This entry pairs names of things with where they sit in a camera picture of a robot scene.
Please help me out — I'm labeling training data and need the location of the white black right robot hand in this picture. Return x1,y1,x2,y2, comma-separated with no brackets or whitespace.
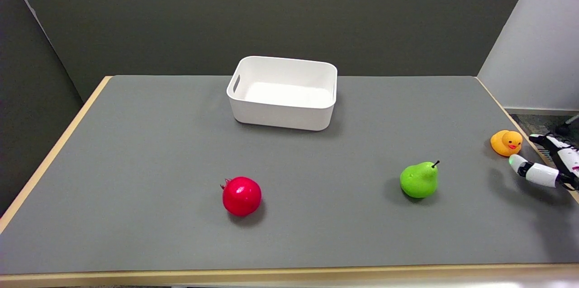
508,132,579,191

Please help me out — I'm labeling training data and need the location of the yellow rubber duck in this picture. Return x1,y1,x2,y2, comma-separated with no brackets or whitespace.
490,130,523,157

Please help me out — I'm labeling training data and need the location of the black chair caster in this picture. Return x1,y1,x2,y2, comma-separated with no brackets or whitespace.
555,114,579,137

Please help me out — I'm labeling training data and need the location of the green pear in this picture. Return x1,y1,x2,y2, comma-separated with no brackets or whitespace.
400,160,440,199

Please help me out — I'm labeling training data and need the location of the white plastic bin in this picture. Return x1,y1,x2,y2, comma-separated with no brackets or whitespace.
226,56,338,132

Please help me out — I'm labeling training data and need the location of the red pomegranate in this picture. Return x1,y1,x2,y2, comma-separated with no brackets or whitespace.
220,176,262,217

